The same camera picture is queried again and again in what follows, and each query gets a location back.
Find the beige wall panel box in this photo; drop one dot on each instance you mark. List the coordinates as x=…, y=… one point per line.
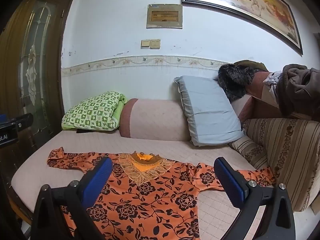
x=163, y=16

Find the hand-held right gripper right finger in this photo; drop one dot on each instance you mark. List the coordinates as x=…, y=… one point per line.
x=228, y=180

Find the green checkered folded blanket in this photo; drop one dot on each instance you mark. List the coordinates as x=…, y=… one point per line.
x=95, y=112

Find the wooden door with glass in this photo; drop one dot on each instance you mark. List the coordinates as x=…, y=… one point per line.
x=35, y=55

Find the orange black floral shirt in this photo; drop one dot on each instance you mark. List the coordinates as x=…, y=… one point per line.
x=155, y=200

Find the white patterned cloth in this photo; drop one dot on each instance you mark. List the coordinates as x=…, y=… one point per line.
x=272, y=78

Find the beige light switch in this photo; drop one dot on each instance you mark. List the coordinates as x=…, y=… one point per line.
x=155, y=44
x=145, y=44

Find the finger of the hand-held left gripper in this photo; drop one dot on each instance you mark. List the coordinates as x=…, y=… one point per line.
x=25, y=120

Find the brown jacket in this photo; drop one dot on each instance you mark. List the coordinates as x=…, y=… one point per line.
x=300, y=90

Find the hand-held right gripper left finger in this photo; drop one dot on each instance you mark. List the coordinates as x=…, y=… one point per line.
x=98, y=180

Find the grey pillow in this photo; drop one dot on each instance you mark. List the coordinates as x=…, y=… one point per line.
x=207, y=110

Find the pink brown sofa cushion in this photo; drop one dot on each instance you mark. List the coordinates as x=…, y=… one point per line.
x=260, y=97
x=155, y=120

